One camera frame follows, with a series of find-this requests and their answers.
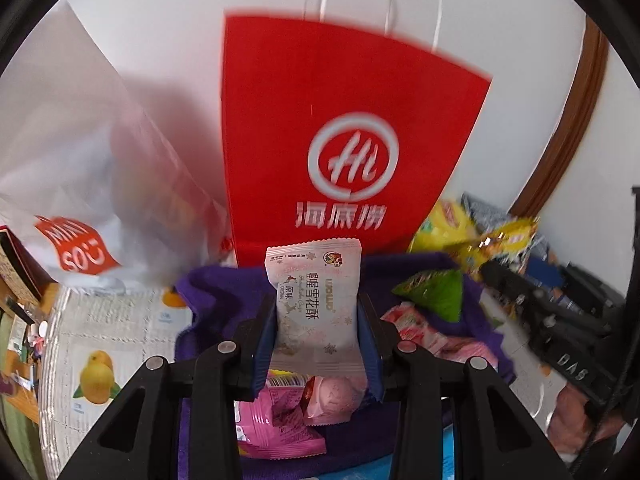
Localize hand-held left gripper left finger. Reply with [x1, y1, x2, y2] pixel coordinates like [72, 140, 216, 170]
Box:
[57, 299, 279, 480]

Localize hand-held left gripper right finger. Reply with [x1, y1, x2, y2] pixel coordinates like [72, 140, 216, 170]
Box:
[355, 292, 574, 480]

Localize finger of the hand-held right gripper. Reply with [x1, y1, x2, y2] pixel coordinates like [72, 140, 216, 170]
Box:
[478, 258, 539, 306]

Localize yellow snack packet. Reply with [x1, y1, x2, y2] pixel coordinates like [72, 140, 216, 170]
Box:
[459, 214, 541, 276]

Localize white snowflake snack packet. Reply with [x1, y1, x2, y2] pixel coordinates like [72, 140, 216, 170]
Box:
[263, 237, 369, 379]

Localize green snack packet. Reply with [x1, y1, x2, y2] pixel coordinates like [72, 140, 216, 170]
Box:
[391, 267, 466, 324]

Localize red paper shopping bag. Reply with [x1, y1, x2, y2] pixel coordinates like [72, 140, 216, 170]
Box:
[220, 0, 494, 269]

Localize person's right hand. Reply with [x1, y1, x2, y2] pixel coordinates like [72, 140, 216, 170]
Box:
[547, 382, 626, 466]

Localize pink and silver snack packet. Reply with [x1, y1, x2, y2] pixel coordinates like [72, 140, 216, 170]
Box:
[302, 373, 375, 426]

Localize purple towel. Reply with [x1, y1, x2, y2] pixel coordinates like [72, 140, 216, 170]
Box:
[174, 252, 516, 480]

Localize magenta snack packet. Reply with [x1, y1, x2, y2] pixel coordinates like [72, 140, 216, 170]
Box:
[234, 372, 326, 461]

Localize long pink bear snack packet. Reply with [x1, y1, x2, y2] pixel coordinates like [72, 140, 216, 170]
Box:
[439, 337, 501, 369]

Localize yellow potato chip bag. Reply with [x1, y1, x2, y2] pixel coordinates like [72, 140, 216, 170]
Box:
[407, 199, 476, 261]

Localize fruit printed tablecloth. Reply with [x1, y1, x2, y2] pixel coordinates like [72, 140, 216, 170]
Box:
[37, 280, 556, 480]

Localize patterned cardboard box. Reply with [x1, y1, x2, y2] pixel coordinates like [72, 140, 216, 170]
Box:
[0, 224, 56, 301]

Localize white plastic shopping bag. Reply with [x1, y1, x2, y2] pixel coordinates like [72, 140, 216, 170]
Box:
[0, 0, 236, 294]

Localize brown wooden door frame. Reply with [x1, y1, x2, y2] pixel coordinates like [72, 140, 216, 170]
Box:
[507, 14, 609, 221]

